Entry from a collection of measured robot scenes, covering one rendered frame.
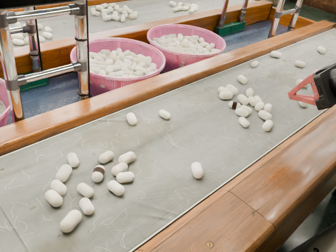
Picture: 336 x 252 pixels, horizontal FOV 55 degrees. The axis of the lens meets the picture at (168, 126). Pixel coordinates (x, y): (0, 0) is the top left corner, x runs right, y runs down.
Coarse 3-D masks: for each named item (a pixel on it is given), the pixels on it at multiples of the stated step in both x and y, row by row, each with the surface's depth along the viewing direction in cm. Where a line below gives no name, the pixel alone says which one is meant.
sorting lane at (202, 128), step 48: (288, 48) 121; (192, 96) 85; (48, 144) 63; (96, 144) 65; (144, 144) 67; (192, 144) 69; (240, 144) 70; (0, 192) 53; (96, 192) 55; (144, 192) 56; (192, 192) 58; (0, 240) 46; (48, 240) 47; (96, 240) 48; (144, 240) 49
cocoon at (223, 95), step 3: (219, 93) 84; (222, 93) 84; (225, 93) 84; (228, 93) 84; (231, 93) 84; (219, 96) 84; (222, 96) 84; (225, 96) 84; (228, 96) 84; (231, 96) 84
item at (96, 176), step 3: (96, 165) 58; (99, 165) 58; (96, 171) 56; (93, 174) 56; (96, 174) 56; (99, 174) 56; (102, 174) 57; (93, 177) 56; (96, 177) 56; (99, 177) 56; (102, 177) 57; (93, 180) 56; (96, 180) 56; (99, 180) 56
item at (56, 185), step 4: (56, 180) 54; (52, 184) 53; (56, 184) 53; (60, 184) 53; (52, 188) 53; (56, 188) 53; (60, 188) 53; (64, 188) 53; (60, 192) 53; (64, 192) 53
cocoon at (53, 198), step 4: (48, 192) 51; (52, 192) 52; (56, 192) 52; (44, 196) 52; (48, 196) 51; (52, 196) 51; (56, 196) 51; (60, 196) 52; (48, 200) 51; (52, 200) 51; (56, 200) 51; (60, 200) 51; (52, 204) 51; (56, 204) 51; (60, 204) 51
